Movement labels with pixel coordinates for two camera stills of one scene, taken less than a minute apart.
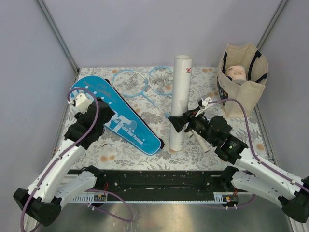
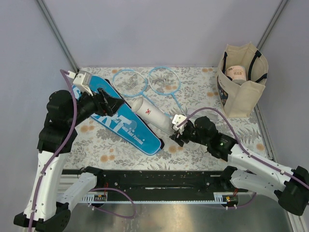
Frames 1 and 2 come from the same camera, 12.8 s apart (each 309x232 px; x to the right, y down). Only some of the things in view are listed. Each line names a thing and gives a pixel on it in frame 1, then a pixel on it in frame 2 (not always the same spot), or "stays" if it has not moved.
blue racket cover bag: x=125 y=123 stays
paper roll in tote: x=237 y=73 stays
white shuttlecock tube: x=180 y=99 → x=161 y=119
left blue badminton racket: x=133 y=82 stays
